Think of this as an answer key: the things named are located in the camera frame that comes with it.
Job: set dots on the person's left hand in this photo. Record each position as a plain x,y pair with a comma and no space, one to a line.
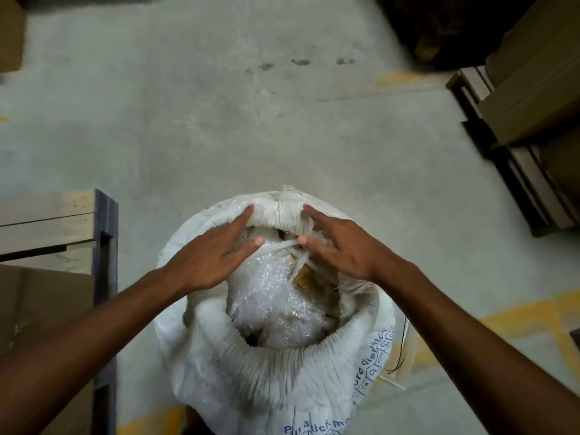
206,262

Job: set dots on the person's right hand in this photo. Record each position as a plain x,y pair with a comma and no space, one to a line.
353,253

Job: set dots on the person's left thumb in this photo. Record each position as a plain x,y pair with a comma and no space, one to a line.
247,252

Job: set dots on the person's right thumb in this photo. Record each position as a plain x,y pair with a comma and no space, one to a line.
315,250

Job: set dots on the person's right forearm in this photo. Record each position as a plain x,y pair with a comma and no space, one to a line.
471,353

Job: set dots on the person's left forearm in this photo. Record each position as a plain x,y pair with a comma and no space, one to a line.
81,348

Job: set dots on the brown cardboard piece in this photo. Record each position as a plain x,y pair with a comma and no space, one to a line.
302,274

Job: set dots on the white plastic strip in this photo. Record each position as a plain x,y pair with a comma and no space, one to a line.
390,382
278,248

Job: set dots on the clear bubble wrap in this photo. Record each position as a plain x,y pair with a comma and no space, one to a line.
272,294

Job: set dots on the white woven sack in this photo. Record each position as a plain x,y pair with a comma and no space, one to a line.
281,380

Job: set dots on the grey wooden pallet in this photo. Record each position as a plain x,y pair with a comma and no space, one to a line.
54,221

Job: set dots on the dark wooden pallet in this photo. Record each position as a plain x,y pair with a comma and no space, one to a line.
512,176

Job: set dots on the large brown cardboard box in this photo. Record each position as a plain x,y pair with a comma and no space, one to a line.
530,81

